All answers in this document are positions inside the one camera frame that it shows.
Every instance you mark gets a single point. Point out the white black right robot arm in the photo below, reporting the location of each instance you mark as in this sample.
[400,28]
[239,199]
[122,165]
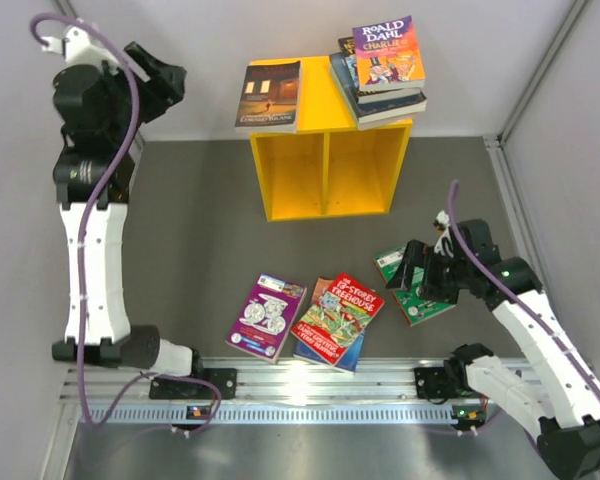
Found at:
[562,416]

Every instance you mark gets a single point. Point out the aluminium corner frame post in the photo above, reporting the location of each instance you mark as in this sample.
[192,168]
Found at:
[566,27]

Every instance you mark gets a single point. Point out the dark blue paperback book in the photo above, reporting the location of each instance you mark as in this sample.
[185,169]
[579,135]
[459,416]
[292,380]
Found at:
[369,112]

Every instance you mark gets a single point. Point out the dark orange Edward Tulane book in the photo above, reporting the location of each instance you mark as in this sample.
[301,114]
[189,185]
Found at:
[270,97]

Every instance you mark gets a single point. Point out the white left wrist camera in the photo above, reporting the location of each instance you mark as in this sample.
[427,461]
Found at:
[78,47]

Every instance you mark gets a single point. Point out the purple Roald Dahl book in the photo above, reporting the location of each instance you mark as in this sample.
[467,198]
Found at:
[388,56]

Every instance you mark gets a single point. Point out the red 13-storey treehouse book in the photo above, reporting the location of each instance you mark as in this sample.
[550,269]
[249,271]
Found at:
[337,318]

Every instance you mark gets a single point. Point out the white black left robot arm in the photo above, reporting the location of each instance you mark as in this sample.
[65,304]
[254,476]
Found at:
[102,99]

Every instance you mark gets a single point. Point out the yellow wooden cubby shelf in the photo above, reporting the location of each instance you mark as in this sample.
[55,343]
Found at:
[328,168]

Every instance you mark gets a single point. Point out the purple white paperback book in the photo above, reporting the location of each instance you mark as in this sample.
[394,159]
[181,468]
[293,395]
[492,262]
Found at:
[263,325]

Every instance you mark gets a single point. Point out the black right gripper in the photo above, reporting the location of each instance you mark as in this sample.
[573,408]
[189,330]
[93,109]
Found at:
[414,254]

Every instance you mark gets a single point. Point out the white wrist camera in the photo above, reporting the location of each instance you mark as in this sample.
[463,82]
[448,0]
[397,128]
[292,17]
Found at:
[443,245]
[78,47]

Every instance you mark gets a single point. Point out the green red paperback book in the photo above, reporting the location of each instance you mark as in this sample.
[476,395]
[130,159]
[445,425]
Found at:
[415,309]

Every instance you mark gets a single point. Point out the teal paperback book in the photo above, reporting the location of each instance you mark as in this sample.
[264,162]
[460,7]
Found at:
[381,123]

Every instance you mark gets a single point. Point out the black blue treehouse book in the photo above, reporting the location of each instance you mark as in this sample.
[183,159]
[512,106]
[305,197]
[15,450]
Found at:
[346,45]

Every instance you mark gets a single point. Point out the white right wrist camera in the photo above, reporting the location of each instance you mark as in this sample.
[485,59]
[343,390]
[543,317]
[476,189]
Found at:
[443,245]

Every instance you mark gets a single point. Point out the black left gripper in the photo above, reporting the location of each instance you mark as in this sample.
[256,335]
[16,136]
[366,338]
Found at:
[165,86]

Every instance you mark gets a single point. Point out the aluminium mounting rail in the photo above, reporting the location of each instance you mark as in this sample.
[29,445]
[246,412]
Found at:
[381,391]

